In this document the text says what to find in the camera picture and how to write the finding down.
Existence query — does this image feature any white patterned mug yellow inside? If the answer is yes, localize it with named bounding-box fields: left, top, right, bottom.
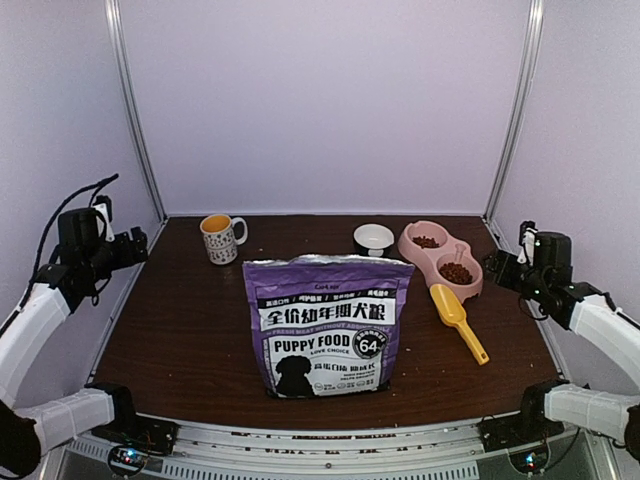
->
left=200, top=214, right=248, bottom=266

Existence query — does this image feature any brown pet food kibble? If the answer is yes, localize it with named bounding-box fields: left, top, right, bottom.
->
left=412, top=236, right=473, bottom=285

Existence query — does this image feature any black and white ceramic bowl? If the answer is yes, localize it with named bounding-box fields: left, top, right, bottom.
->
left=353, top=223, right=395, bottom=257

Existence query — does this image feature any aluminium corner post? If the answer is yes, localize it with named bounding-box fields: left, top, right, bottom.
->
left=104, top=0, right=168, bottom=222
left=484, top=0, right=545, bottom=223

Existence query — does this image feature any yellow plastic scoop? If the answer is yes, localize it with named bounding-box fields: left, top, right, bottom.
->
left=429, top=284, right=490, bottom=365

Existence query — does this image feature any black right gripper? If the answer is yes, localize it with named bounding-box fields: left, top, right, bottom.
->
left=481, top=248, right=547, bottom=302

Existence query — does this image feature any left aluminium corner post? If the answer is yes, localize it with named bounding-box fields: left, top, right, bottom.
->
left=104, top=0, right=168, bottom=222

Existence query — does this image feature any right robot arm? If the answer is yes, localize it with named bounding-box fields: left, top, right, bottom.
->
left=484, top=221, right=639, bottom=459

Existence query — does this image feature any right circuit board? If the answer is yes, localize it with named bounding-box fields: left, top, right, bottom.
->
left=508, top=443, right=550, bottom=476

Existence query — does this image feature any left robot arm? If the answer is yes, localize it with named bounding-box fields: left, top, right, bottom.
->
left=1, top=196, right=148, bottom=479

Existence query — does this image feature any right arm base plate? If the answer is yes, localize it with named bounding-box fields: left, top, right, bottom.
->
left=477, top=412, right=565, bottom=452

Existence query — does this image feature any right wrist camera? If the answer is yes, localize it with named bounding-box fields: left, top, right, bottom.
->
left=517, top=220, right=538, bottom=266

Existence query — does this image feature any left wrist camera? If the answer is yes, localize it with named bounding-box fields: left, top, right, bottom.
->
left=91, top=195, right=115, bottom=242

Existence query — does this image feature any pink double pet feeder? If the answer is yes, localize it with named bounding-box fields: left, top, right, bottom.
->
left=397, top=220, right=483, bottom=303

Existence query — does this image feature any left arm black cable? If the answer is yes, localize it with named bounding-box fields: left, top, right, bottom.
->
left=0, top=173, right=120, bottom=341

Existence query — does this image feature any circuit board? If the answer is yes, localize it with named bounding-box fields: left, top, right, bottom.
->
left=106, top=445, right=149, bottom=476
left=508, top=443, right=550, bottom=476

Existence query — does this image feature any right aluminium corner post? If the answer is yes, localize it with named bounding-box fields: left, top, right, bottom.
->
left=484, top=0, right=545, bottom=223

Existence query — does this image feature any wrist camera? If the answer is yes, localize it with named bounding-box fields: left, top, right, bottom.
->
left=517, top=220, right=538, bottom=266
left=91, top=195, right=115, bottom=242

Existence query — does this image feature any purple pet food bag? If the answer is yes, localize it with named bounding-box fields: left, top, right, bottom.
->
left=242, top=254, right=414, bottom=399

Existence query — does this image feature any front aluminium rail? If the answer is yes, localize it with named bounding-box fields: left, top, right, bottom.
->
left=49, top=389, right=616, bottom=480

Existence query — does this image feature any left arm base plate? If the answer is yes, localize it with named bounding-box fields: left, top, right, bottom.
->
left=91, top=414, right=179, bottom=456

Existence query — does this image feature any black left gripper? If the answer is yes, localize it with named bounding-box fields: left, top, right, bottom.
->
left=84, top=225, right=148, bottom=280

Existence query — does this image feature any left circuit board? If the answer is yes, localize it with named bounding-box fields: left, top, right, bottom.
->
left=106, top=445, right=149, bottom=476

